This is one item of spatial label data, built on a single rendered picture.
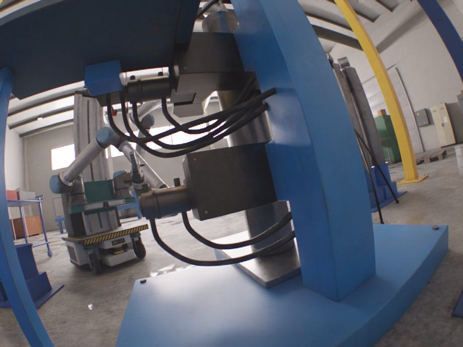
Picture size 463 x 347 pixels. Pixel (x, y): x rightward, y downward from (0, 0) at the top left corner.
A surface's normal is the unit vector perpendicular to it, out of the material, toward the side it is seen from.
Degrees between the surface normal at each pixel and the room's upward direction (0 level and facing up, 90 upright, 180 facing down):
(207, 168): 90
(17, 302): 90
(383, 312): 90
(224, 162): 90
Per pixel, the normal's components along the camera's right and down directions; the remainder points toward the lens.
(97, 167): 0.81, -0.22
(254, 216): -0.63, 0.08
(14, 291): 0.31, -0.14
